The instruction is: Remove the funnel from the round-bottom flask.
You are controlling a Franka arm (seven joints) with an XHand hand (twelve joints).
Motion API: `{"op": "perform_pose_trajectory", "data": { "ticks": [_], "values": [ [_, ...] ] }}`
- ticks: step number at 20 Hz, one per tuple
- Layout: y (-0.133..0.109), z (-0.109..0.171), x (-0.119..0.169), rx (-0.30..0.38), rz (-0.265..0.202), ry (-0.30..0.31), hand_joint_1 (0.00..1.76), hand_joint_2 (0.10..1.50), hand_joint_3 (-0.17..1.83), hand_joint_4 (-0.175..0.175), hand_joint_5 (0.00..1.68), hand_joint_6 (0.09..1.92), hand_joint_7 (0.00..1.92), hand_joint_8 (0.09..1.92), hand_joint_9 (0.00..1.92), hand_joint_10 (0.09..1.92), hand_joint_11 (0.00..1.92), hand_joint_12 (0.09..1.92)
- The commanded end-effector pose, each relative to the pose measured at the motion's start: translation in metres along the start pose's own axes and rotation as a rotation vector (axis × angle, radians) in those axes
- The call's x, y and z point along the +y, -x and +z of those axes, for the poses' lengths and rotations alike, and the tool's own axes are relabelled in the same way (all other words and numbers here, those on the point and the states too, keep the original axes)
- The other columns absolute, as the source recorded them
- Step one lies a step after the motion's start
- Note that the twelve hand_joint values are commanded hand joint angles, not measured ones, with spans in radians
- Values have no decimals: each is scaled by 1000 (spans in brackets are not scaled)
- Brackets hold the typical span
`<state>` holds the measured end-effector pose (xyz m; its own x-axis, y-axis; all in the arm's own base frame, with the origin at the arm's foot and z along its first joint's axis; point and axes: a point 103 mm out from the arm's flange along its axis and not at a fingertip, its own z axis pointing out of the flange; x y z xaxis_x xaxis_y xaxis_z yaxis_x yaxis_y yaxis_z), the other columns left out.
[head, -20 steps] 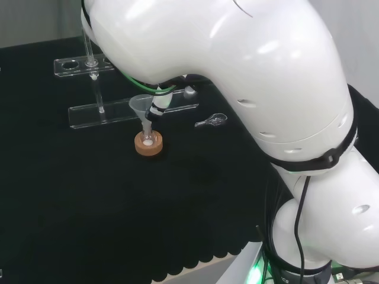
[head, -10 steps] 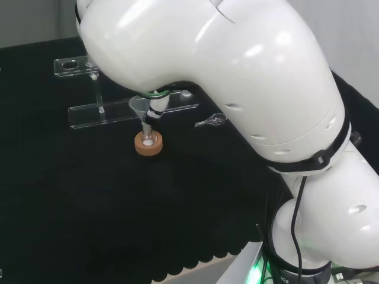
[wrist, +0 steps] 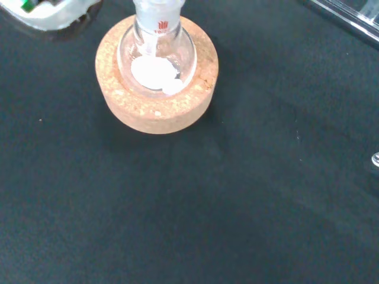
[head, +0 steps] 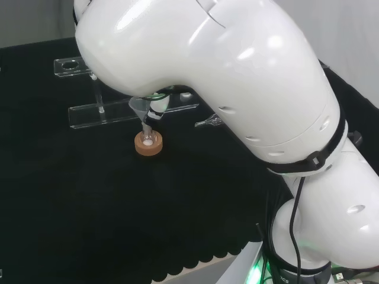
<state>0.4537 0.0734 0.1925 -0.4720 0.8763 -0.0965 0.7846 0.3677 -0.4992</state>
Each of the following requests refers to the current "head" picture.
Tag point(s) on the small glass weighing funnel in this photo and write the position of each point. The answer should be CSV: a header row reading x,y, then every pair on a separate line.
x,y
211,121

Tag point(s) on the black bench cloth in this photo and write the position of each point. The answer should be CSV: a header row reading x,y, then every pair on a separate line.
x,y
89,192

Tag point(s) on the clear acrylic funnel stand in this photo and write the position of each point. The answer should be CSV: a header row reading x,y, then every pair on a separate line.
x,y
89,116

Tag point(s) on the translucent plastic funnel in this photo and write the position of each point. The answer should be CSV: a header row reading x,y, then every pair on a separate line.
x,y
138,107

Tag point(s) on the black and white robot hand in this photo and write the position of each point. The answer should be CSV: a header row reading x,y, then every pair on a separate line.
x,y
157,114

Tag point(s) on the glass round-bottom flask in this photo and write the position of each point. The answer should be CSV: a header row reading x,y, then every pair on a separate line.
x,y
147,136

